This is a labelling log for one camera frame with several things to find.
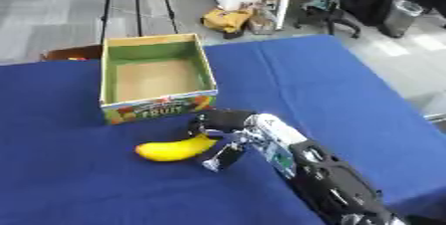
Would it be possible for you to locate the brown cardboard box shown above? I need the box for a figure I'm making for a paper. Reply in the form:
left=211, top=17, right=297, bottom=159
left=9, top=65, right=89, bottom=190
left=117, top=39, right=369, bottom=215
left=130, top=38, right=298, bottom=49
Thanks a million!
left=38, top=44, right=105, bottom=62

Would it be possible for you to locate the black office chair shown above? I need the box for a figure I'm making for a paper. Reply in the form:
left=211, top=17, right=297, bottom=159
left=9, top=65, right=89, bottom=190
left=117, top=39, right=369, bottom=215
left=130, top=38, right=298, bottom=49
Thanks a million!
left=294, top=0, right=387, bottom=40

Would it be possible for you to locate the yellow bag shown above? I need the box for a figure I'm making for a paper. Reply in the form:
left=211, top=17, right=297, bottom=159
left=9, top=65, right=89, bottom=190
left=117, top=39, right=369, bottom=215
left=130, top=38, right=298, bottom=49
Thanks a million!
left=200, top=6, right=257, bottom=40

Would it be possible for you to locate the yellow toy banana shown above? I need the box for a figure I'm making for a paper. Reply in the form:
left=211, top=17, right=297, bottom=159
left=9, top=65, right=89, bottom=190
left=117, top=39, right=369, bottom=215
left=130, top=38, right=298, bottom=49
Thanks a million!
left=133, top=132, right=220, bottom=162

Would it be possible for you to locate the black tripod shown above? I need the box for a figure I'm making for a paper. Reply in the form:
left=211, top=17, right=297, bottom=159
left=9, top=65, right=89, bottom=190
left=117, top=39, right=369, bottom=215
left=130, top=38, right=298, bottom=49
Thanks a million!
left=98, top=0, right=180, bottom=45

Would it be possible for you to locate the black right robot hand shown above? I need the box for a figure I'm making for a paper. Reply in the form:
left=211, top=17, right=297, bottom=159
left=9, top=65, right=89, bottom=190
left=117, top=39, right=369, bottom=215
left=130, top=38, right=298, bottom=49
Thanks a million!
left=184, top=109, right=258, bottom=173

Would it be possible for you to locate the cardboard box with green inside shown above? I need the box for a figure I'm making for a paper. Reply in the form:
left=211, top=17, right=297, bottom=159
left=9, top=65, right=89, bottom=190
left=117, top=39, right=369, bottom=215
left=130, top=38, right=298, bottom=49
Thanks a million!
left=98, top=33, right=220, bottom=125

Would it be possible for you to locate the grey waste bin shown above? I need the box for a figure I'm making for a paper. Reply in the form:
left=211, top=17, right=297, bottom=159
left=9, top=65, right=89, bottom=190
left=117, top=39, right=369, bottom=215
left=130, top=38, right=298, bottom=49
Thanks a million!
left=377, top=0, right=425, bottom=39

